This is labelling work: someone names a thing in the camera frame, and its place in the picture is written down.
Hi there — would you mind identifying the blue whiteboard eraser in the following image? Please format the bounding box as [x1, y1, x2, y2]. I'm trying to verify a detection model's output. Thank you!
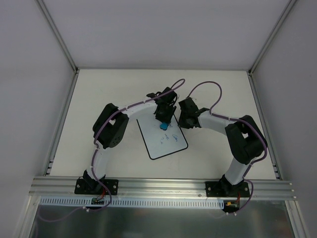
[159, 122, 169, 131]

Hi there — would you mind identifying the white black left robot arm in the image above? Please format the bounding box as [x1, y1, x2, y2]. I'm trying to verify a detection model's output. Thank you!
[75, 87, 177, 195]

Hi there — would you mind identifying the aluminium corner post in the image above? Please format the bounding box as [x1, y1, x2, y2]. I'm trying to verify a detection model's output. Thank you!
[248, 0, 298, 75]
[35, 0, 78, 73]

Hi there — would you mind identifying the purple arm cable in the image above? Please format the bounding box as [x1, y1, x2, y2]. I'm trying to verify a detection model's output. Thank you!
[185, 81, 268, 216]
[37, 78, 186, 222]

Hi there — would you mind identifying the front aluminium mounting rail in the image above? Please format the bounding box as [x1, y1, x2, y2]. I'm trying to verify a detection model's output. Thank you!
[29, 176, 298, 201]

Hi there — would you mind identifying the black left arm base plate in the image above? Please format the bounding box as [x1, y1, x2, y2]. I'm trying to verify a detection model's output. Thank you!
[74, 178, 118, 195]

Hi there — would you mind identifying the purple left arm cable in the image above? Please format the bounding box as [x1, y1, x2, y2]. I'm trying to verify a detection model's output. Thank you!
[37, 78, 186, 222]

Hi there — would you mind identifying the left table edge rail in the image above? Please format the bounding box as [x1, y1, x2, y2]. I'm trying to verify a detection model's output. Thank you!
[41, 69, 80, 176]

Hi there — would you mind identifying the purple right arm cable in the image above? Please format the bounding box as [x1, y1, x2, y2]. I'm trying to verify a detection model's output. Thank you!
[185, 81, 268, 216]

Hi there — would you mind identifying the right table edge rail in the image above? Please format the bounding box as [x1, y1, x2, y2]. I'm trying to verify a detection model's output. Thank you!
[247, 71, 283, 180]

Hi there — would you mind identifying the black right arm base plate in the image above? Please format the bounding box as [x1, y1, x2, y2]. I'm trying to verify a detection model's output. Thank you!
[205, 181, 251, 198]

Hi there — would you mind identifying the left aluminium corner post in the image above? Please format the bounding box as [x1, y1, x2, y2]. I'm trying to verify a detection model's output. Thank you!
[35, 0, 78, 73]

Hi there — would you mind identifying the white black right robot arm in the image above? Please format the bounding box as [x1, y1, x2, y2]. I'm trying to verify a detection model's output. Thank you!
[178, 97, 267, 197]

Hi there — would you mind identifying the right aluminium corner post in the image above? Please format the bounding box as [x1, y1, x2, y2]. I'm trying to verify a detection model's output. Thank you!
[248, 0, 298, 75]

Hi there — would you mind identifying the white slotted cable duct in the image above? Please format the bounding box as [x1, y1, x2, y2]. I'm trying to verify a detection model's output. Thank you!
[39, 196, 224, 210]

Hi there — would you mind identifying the small black-framed whiteboard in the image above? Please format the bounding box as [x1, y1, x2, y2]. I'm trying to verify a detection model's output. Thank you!
[137, 115, 188, 160]

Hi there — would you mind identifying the table edge rail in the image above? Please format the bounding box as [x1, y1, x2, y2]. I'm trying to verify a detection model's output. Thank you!
[41, 69, 80, 176]
[247, 71, 283, 180]

